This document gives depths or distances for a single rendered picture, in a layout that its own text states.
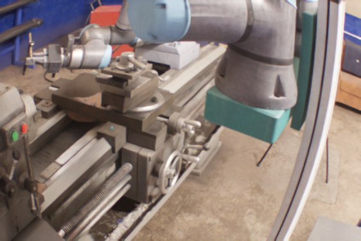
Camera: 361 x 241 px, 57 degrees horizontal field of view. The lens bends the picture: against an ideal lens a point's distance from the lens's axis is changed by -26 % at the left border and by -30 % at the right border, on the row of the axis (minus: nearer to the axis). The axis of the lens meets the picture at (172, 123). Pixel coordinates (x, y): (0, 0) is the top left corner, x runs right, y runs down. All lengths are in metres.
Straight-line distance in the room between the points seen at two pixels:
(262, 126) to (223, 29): 0.20
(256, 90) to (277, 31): 0.13
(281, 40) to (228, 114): 0.19
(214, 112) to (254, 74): 0.12
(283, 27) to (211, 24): 0.16
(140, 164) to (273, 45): 1.26
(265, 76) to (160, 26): 0.23
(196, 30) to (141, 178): 1.33
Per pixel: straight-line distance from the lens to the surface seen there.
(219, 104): 0.81
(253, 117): 0.79
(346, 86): 4.98
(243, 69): 0.78
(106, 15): 4.75
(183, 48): 2.69
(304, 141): 0.95
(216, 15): 0.67
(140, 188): 1.98
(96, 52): 1.43
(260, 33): 0.74
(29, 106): 1.47
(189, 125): 1.94
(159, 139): 1.91
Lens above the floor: 1.79
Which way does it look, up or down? 28 degrees down
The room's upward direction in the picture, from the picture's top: 5 degrees clockwise
